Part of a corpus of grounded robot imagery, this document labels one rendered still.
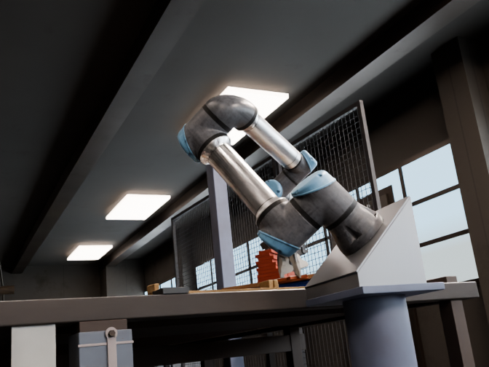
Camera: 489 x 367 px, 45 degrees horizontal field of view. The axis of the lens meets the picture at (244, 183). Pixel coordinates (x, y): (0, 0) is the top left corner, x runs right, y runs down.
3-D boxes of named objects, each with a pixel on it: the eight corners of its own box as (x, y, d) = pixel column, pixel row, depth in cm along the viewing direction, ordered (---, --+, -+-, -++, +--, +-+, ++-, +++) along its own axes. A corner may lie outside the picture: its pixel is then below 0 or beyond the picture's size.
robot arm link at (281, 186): (276, 167, 206) (287, 174, 216) (254, 189, 207) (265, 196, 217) (291, 182, 202) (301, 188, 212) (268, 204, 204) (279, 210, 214)
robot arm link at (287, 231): (316, 223, 159) (199, 98, 182) (276, 261, 161) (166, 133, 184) (327, 229, 170) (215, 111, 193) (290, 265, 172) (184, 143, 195)
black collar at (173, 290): (189, 293, 161) (188, 286, 161) (163, 293, 157) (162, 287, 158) (177, 296, 167) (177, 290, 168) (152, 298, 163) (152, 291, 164)
